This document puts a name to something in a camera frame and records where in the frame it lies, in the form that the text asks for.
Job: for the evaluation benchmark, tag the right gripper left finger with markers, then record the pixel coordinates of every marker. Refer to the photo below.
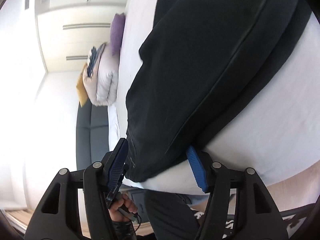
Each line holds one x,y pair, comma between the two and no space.
114,170

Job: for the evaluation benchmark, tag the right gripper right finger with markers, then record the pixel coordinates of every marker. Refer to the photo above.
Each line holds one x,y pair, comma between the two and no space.
201,166

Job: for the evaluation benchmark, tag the black denim pants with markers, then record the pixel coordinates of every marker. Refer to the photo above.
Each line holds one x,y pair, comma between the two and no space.
203,63

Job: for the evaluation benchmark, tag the dark grey headboard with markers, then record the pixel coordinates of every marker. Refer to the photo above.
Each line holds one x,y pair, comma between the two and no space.
91,134

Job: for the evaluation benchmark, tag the yellow pillow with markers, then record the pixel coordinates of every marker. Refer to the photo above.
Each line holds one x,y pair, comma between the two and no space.
81,91

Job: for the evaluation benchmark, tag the folded grey duvet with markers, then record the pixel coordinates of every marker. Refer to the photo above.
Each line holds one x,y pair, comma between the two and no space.
102,86

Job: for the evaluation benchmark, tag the white bed mattress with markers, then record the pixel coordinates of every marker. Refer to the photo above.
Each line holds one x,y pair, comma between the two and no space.
277,133

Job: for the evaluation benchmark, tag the folded blue jeans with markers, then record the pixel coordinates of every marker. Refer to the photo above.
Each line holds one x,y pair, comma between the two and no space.
92,58

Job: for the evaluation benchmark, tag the purple pillow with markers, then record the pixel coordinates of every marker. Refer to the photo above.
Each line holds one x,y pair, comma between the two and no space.
116,33

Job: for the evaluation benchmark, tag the cream wardrobe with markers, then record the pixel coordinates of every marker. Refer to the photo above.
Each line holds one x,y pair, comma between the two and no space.
67,29

